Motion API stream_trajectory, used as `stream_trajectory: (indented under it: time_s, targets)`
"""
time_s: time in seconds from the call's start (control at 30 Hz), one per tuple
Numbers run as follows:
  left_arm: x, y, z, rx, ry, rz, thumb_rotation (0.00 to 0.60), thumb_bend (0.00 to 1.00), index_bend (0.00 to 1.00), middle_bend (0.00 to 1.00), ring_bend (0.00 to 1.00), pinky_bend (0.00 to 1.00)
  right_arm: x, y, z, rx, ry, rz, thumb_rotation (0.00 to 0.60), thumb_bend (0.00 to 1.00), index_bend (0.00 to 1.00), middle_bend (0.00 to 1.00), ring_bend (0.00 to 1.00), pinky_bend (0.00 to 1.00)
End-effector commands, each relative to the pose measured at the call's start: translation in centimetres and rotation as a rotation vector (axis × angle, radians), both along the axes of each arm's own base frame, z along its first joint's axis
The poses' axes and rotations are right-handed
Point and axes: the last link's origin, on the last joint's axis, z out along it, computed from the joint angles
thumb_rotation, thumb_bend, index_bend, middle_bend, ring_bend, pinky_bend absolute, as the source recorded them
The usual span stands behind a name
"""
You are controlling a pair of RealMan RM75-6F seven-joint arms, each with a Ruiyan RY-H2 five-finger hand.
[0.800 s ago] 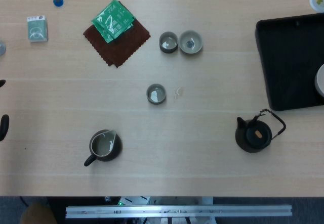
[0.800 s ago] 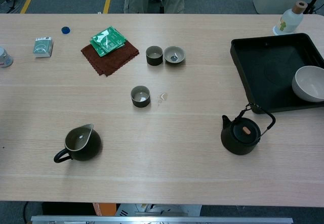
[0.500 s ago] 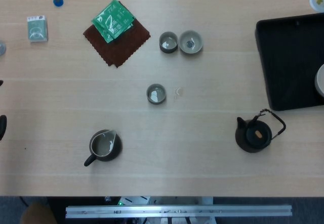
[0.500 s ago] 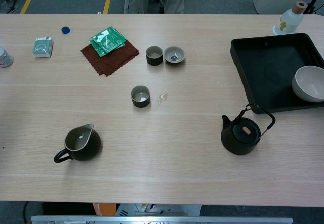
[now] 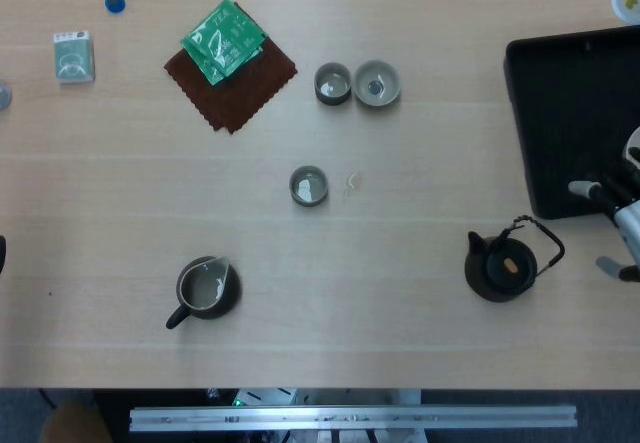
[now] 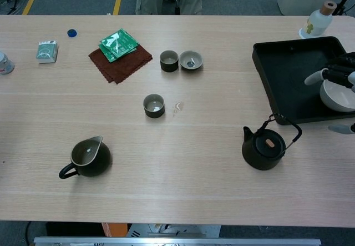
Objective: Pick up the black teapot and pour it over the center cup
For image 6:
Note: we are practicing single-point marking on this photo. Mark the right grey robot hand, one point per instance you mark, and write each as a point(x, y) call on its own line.
point(339, 71)

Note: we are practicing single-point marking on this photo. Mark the large grey bowl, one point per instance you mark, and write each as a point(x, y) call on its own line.
point(337, 100)

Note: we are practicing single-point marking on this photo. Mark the black plastic tray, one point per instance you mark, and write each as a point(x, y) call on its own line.
point(291, 76)

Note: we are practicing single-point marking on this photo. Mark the frosted bottle with wooden cap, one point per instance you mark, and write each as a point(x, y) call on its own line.
point(319, 22)

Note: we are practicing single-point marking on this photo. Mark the small grey tea bowl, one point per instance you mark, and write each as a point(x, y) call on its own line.
point(191, 60)

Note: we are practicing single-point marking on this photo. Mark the dark cylindrical teacup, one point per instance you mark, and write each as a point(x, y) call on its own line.
point(168, 67)
point(154, 112)

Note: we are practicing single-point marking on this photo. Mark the brown cloth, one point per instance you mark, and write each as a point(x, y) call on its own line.
point(124, 68)

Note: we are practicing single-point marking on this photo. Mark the green tea packet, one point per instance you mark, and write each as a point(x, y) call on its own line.
point(119, 42)
point(112, 58)

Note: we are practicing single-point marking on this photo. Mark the white equipment under table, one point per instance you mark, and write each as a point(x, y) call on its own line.
point(172, 230)

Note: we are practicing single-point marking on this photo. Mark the blue bottle cap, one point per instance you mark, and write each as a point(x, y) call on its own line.
point(72, 33)

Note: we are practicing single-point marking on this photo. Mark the orange object under table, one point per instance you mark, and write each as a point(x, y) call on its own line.
point(113, 229)

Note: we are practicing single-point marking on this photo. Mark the small green white packet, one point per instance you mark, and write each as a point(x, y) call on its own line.
point(46, 53)

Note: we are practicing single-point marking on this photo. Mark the silver metal can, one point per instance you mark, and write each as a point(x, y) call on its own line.
point(5, 64)

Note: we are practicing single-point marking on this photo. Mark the aluminium rail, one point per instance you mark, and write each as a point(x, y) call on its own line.
point(177, 241)

